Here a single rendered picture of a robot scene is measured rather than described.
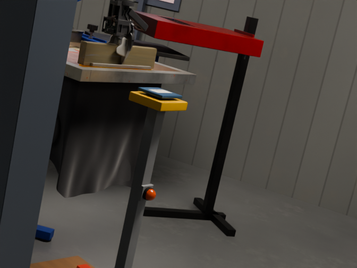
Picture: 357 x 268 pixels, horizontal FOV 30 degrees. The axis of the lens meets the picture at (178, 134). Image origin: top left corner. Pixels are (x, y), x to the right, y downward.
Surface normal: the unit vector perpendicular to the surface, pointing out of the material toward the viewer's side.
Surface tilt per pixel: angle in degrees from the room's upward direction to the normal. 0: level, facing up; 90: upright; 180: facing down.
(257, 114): 90
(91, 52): 88
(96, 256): 0
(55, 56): 90
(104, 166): 94
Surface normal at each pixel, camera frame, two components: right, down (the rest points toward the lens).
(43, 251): 0.21, -0.95
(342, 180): -0.39, 0.12
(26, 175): 0.90, 0.28
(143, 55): 0.77, 0.27
